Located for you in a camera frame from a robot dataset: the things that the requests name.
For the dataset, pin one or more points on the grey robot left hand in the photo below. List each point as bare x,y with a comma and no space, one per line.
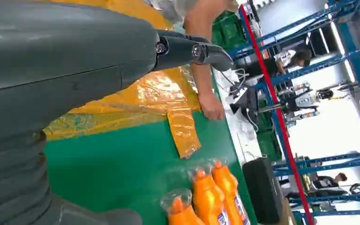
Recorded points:
59,52

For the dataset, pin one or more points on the person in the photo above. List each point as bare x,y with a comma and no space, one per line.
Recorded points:
170,9
302,57
341,177

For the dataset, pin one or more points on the red metal bar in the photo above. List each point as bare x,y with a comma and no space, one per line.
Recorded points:
302,198

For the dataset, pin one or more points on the green plastic crate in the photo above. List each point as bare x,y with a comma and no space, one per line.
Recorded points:
264,119
228,31

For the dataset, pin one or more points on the person's hand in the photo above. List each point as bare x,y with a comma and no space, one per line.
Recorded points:
211,107

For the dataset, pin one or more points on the black box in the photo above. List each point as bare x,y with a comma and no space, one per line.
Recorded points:
262,189

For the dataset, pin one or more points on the black device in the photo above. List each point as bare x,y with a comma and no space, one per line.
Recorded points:
248,99

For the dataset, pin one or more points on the orange drink bottle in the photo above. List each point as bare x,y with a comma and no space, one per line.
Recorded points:
226,183
181,214
206,198

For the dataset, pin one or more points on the green table mat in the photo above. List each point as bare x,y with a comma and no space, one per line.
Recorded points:
121,164

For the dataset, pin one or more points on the ribbed grey left arm sleeve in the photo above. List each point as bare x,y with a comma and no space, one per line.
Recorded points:
12,183

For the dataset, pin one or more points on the yellow plastic sheet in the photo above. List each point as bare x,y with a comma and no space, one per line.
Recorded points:
155,96

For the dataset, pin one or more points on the silver humanoid robot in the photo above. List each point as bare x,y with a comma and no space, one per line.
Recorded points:
304,101

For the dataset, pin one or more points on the blue metal rack frame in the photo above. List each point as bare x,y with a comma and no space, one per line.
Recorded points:
358,71
338,163

